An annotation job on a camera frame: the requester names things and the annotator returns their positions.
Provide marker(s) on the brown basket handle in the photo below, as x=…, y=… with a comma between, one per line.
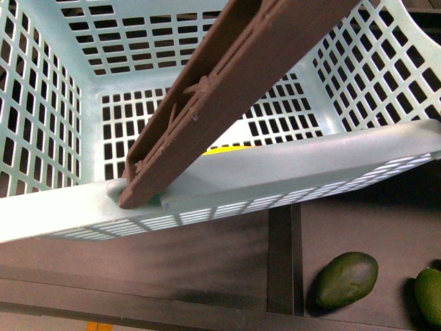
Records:
x=250, y=46

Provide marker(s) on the light blue plastic basket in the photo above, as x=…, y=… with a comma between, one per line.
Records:
x=80, y=79

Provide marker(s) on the green avocado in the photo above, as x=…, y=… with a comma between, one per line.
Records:
x=346, y=279
x=427, y=292

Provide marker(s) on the yellow mango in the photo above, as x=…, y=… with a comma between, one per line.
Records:
x=224, y=149

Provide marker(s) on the green avocado at edge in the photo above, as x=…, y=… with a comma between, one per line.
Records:
x=427, y=292

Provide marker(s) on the black display tray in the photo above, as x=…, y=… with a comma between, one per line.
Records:
x=213, y=275

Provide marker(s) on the black tray divider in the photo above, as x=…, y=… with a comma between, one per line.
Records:
x=285, y=287

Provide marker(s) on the orange tape on floor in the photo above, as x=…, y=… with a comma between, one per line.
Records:
x=96, y=326

